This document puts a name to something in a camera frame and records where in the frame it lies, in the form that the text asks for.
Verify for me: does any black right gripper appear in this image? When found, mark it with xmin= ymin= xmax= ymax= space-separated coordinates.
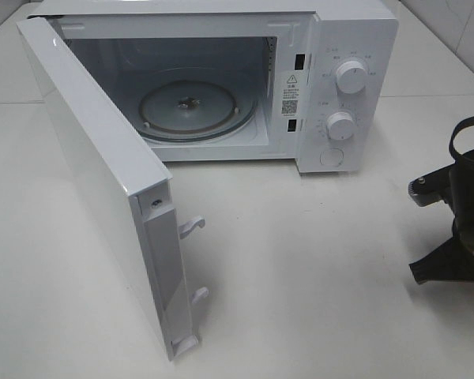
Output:
xmin=409 ymin=220 xmax=474 ymax=285

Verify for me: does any white round door button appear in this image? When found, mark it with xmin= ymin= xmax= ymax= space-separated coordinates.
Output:
xmin=320 ymin=148 xmax=344 ymax=167

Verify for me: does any white timer knob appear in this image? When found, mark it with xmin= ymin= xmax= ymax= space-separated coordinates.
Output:
xmin=326 ymin=111 xmax=356 ymax=141

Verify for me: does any white microwave door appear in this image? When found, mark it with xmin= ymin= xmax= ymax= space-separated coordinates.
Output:
xmin=17 ymin=17 xmax=209 ymax=359

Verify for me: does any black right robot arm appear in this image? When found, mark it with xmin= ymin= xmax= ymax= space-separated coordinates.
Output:
xmin=408 ymin=149 xmax=474 ymax=284

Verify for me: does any upper white power knob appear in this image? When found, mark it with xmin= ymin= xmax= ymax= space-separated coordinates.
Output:
xmin=335 ymin=59 xmax=367 ymax=95

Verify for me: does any white microwave oven body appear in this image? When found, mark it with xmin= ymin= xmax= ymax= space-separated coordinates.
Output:
xmin=24 ymin=1 xmax=398 ymax=173

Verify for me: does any white warning label sticker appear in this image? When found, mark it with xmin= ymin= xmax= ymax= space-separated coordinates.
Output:
xmin=280 ymin=71 xmax=302 ymax=117

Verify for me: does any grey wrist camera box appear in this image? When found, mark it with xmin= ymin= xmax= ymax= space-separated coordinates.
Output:
xmin=408 ymin=164 xmax=453 ymax=208

